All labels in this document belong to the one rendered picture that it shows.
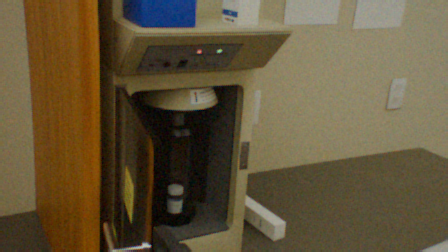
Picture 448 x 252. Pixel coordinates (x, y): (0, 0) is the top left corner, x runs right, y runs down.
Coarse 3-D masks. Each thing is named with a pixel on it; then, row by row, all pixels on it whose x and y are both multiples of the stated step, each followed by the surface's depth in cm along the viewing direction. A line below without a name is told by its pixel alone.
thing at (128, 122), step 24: (120, 96) 97; (120, 120) 98; (144, 120) 81; (120, 144) 100; (144, 144) 78; (120, 168) 101; (144, 168) 79; (120, 192) 102; (144, 192) 80; (120, 216) 103; (144, 216) 80; (120, 240) 104; (144, 240) 81
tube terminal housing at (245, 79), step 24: (120, 0) 96; (216, 0) 104; (192, 72) 107; (216, 72) 110; (240, 72) 113; (240, 96) 118; (240, 120) 120; (240, 144) 119; (240, 192) 123; (240, 216) 126; (192, 240) 121; (216, 240) 124; (240, 240) 128
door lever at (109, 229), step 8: (104, 224) 87; (112, 224) 87; (104, 232) 86; (112, 232) 84; (112, 240) 82; (112, 248) 80; (120, 248) 81; (128, 248) 81; (136, 248) 81; (144, 248) 81
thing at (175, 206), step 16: (176, 144) 118; (192, 144) 120; (176, 160) 119; (192, 160) 121; (176, 176) 120; (192, 176) 123; (176, 192) 122; (192, 192) 125; (176, 208) 123; (192, 208) 127
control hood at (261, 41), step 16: (128, 32) 89; (144, 32) 87; (160, 32) 89; (176, 32) 90; (192, 32) 92; (208, 32) 93; (224, 32) 95; (240, 32) 96; (256, 32) 98; (272, 32) 100; (288, 32) 101; (128, 48) 90; (144, 48) 91; (256, 48) 103; (272, 48) 105; (128, 64) 95; (240, 64) 107; (256, 64) 109
